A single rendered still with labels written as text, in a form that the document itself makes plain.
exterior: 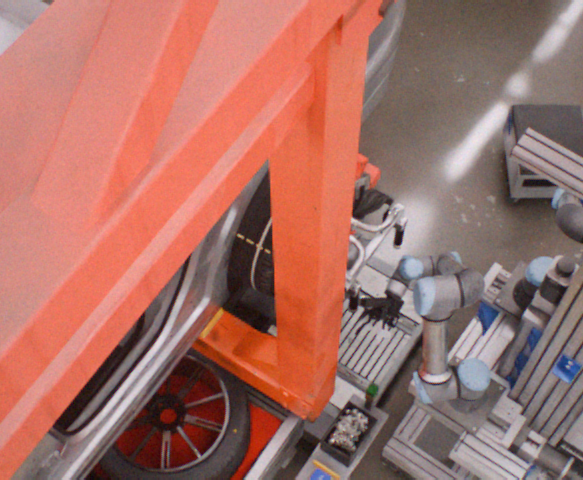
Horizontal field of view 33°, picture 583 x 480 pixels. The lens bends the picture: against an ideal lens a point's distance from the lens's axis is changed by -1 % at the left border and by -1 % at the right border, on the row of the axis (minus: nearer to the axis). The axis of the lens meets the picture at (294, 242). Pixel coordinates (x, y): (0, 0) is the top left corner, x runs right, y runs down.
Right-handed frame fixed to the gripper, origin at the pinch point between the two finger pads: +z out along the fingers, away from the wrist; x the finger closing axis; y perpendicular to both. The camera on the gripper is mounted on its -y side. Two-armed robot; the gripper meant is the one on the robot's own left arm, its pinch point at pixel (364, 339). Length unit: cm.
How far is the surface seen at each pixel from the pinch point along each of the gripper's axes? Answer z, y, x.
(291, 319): 9, -52, -30
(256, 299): 2, 7, 93
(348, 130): -30, -110, -102
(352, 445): 37.1, 25.2, 8.1
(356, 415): 26.2, 24.3, 13.4
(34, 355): 35, -191, -206
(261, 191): -29, -53, 28
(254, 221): -19, -49, 28
